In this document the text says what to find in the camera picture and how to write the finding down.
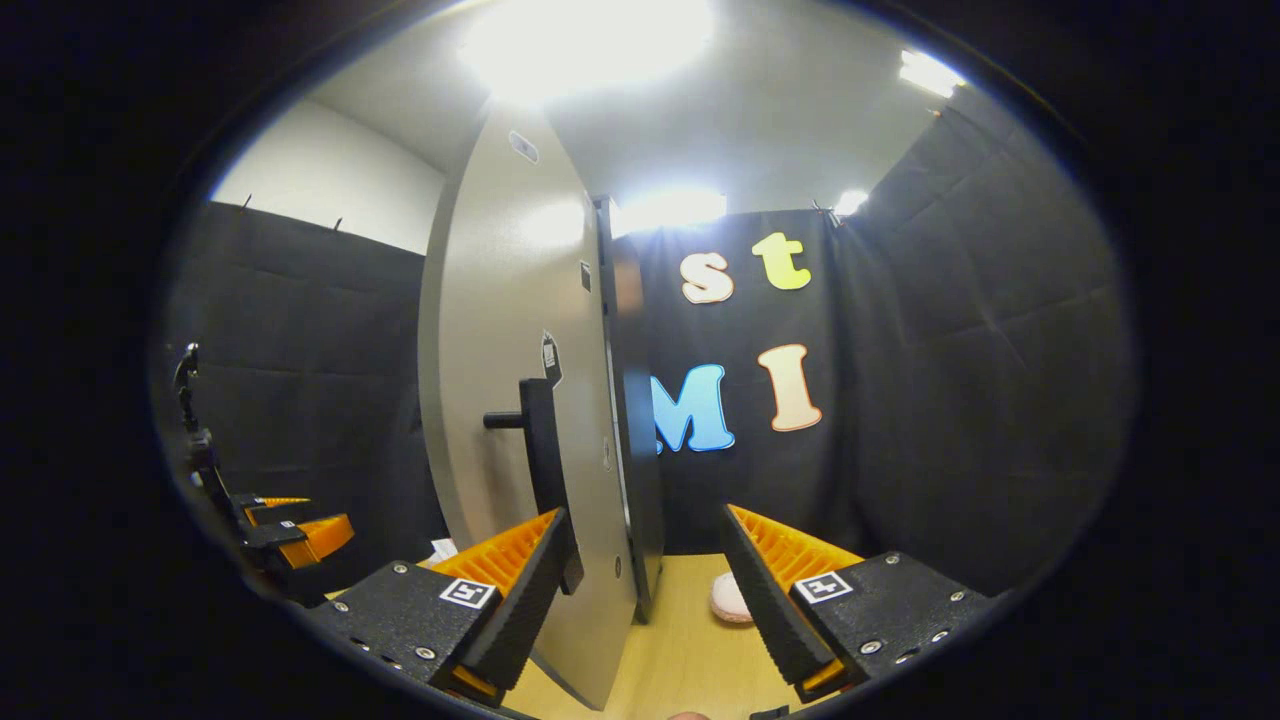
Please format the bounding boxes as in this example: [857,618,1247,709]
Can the black backdrop cloth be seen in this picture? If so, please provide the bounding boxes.
[155,85,1136,601]

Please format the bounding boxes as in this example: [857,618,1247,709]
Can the black cabinet door handle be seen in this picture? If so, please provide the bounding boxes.
[483,378,586,596]

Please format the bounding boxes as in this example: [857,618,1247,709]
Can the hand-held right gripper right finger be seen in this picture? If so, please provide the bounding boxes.
[720,503,1008,705]

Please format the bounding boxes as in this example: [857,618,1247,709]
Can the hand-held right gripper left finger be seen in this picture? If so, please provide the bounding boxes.
[303,506,574,709]

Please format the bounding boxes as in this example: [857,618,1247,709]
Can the pink donut plush toy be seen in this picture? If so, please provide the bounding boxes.
[708,570,753,625]

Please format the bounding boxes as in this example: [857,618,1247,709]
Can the grey cabinet door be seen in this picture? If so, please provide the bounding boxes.
[418,100,641,711]

